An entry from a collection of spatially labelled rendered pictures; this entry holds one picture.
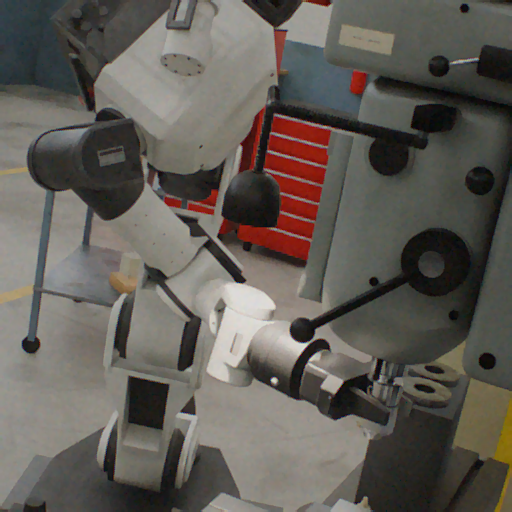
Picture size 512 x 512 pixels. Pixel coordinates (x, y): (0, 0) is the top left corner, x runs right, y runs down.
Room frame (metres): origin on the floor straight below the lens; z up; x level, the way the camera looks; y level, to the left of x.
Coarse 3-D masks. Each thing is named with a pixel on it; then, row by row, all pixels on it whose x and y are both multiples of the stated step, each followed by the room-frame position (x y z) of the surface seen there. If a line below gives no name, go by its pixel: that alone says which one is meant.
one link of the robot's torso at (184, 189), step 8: (152, 168) 1.74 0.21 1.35; (216, 168) 1.73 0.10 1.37; (168, 176) 1.77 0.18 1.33; (208, 176) 1.72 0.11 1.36; (216, 176) 1.72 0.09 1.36; (160, 184) 1.81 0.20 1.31; (168, 184) 1.80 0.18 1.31; (176, 184) 1.79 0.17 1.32; (184, 184) 1.78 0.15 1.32; (192, 184) 1.77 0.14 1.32; (200, 184) 1.78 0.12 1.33; (168, 192) 1.83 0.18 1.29; (176, 192) 1.83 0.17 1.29; (184, 192) 1.82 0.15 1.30; (192, 192) 1.81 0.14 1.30; (200, 192) 1.80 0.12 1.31; (208, 192) 1.80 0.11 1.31; (192, 200) 1.85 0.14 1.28; (200, 200) 1.84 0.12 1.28
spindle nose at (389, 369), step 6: (372, 360) 1.12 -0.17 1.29; (372, 366) 1.11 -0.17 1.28; (384, 366) 1.10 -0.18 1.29; (390, 366) 1.10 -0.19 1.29; (396, 366) 1.10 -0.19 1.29; (402, 366) 1.10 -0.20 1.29; (408, 366) 1.11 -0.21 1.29; (384, 372) 1.10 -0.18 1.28; (390, 372) 1.10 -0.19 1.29; (396, 372) 1.10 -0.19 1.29; (402, 372) 1.11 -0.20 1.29
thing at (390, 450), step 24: (408, 384) 1.47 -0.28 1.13; (432, 384) 1.49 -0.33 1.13; (456, 384) 1.53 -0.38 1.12; (432, 408) 1.42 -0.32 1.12; (456, 408) 1.44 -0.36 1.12; (408, 432) 1.40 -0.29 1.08; (432, 432) 1.39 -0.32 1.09; (384, 456) 1.41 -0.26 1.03; (408, 456) 1.40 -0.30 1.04; (432, 456) 1.39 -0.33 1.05; (360, 480) 1.42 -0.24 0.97; (384, 480) 1.41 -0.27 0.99; (408, 480) 1.40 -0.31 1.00; (432, 480) 1.39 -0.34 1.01; (384, 504) 1.41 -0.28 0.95; (408, 504) 1.40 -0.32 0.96; (432, 504) 1.43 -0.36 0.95
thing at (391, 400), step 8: (368, 392) 1.11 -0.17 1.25; (376, 392) 1.10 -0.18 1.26; (384, 392) 1.10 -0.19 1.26; (400, 392) 1.11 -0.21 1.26; (384, 400) 1.10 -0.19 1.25; (392, 400) 1.10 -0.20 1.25; (392, 408) 1.11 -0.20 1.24; (392, 416) 1.11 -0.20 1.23; (360, 424) 1.11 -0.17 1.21; (368, 424) 1.10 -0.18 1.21; (376, 424) 1.10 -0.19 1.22; (392, 424) 1.11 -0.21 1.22; (368, 432) 1.10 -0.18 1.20; (376, 432) 1.10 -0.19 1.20; (384, 432) 1.10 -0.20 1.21
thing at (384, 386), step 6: (372, 372) 1.13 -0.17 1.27; (366, 378) 1.13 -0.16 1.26; (372, 378) 1.11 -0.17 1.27; (396, 378) 1.13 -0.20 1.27; (372, 384) 1.11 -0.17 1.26; (378, 384) 1.10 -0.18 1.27; (384, 384) 1.10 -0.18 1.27; (390, 384) 1.10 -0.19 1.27; (396, 384) 1.11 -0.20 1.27; (402, 384) 1.11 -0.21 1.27; (384, 390) 1.10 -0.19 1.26; (390, 390) 1.10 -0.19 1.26; (396, 390) 1.10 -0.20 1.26; (402, 390) 1.12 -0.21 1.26
